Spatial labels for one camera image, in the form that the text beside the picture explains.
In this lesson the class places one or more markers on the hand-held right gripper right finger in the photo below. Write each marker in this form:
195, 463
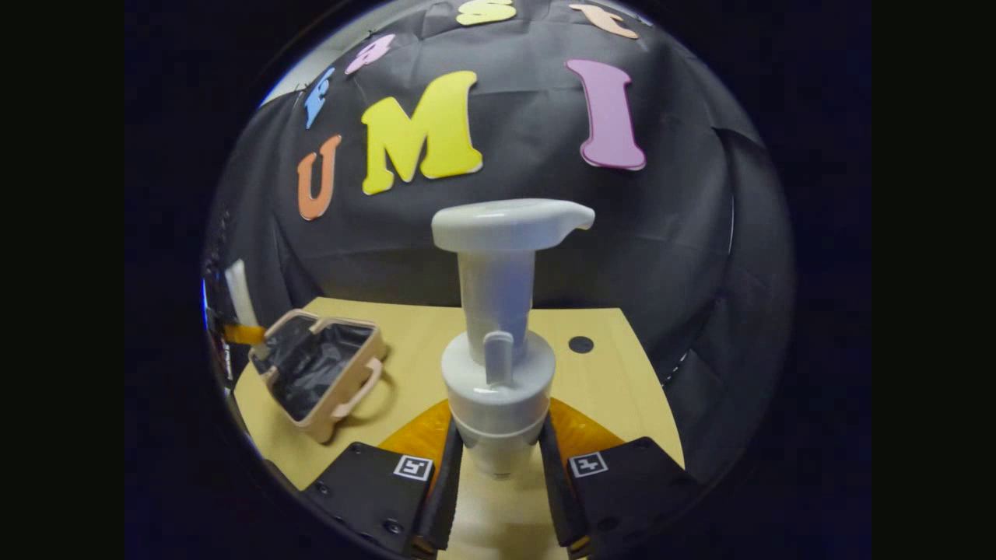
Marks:
556, 498

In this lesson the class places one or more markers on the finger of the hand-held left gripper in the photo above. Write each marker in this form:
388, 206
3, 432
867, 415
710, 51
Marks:
245, 334

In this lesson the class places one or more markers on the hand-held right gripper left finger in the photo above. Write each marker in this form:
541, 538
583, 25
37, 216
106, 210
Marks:
443, 498

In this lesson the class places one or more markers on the translucent white tube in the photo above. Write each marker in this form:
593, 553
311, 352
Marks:
240, 295

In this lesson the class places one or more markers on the beige pink suitcase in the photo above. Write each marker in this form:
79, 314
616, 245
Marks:
311, 373

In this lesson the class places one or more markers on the white pump bottle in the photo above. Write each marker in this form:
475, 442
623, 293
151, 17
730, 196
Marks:
498, 373

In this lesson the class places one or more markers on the black table grommet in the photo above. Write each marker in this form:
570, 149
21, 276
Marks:
580, 344

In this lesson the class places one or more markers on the black backdrop cloth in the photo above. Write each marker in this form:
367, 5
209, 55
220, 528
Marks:
661, 257

